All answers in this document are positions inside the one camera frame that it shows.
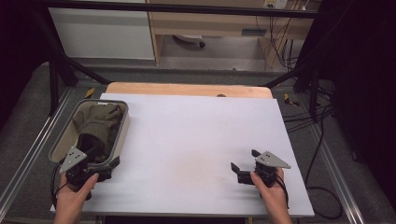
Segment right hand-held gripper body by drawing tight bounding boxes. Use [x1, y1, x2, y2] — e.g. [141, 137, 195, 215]
[252, 150, 292, 189]

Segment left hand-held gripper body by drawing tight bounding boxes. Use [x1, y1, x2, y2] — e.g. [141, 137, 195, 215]
[59, 146, 95, 202]

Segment beige storage bin grey rim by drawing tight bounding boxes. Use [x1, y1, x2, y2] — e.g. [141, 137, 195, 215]
[48, 98, 131, 173]

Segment olive green garment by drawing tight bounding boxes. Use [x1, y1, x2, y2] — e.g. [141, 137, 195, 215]
[72, 103, 124, 164]

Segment person's right hand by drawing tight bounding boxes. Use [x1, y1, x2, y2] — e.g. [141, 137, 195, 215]
[249, 167, 290, 217]

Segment person's left hand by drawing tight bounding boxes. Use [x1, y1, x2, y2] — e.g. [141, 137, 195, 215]
[54, 172, 100, 217]

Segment black metal stand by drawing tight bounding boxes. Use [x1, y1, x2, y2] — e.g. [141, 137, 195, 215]
[30, 8, 110, 117]
[263, 60, 323, 123]

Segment wooden table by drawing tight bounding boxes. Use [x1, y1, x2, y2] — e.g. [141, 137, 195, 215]
[106, 81, 275, 100]

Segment white cabinet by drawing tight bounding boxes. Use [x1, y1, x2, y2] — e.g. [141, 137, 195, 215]
[48, 0, 156, 61]

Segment black curtain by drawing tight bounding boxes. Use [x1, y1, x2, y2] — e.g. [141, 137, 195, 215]
[0, 0, 58, 132]
[297, 0, 396, 203]

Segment office chair base with caster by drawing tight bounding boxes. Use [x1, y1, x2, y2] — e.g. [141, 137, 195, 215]
[172, 34, 207, 49]

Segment light wooden desk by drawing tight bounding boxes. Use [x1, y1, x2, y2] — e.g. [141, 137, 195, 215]
[146, 0, 322, 69]

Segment white power strip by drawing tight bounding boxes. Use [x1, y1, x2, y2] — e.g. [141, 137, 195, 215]
[262, 0, 290, 10]

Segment left hand-held gripper black cable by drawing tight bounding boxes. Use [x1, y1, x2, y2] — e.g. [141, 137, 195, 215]
[49, 158, 69, 208]

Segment hand-held gripper black cable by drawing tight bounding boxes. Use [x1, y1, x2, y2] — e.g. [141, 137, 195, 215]
[49, 158, 69, 208]
[275, 173, 290, 210]

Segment right hand-held gripper black cable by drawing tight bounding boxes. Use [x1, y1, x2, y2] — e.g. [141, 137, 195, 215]
[275, 173, 290, 210]

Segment aluminium floor rail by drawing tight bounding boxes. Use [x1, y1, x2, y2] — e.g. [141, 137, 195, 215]
[0, 88, 75, 213]
[306, 119, 366, 224]

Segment black floor cable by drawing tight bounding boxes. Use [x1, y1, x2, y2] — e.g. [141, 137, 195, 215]
[281, 104, 344, 220]

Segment bundle of hanging cables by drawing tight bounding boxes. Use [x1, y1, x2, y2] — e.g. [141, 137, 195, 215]
[268, 15, 301, 72]

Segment black metal frame crossbar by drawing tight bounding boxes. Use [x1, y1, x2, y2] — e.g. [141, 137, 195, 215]
[31, 0, 319, 20]

